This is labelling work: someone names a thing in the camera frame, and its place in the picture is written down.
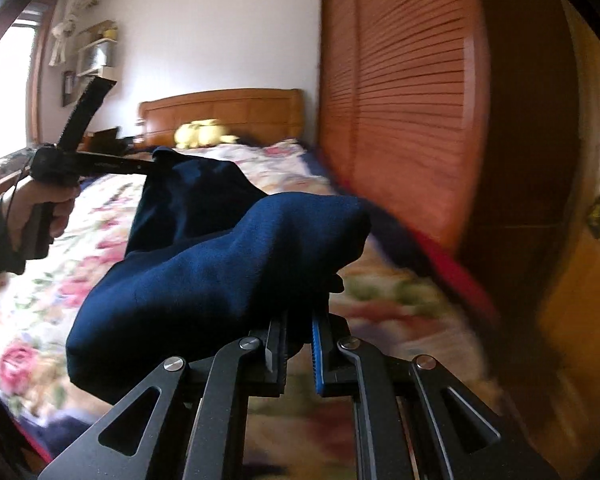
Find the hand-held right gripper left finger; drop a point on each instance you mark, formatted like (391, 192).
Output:
(275, 350)

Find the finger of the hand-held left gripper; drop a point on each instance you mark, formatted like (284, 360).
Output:
(140, 165)

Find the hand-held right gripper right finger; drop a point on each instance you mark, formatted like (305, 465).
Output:
(320, 360)

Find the navy blue blazer jacket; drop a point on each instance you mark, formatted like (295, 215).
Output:
(205, 270)

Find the person's left hand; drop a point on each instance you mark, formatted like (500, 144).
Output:
(20, 205)

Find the wooden desk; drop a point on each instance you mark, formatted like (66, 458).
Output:
(0, 175)

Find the yellow plush toy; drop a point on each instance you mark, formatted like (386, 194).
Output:
(200, 134)

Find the window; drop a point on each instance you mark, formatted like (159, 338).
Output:
(10, 90)

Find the wooden bed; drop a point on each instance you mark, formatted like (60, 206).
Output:
(220, 115)

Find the white hanging doll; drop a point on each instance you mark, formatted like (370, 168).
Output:
(65, 30)

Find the red mattress cover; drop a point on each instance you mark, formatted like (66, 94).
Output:
(460, 275)

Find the wooden door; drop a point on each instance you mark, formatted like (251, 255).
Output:
(585, 285)

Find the wooden louvred wardrobe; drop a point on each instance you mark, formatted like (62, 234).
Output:
(410, 85)

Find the hanging key bunch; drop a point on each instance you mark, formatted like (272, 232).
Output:
(599, 215)

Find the white wall shelf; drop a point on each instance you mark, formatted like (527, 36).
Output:
(97, 55)

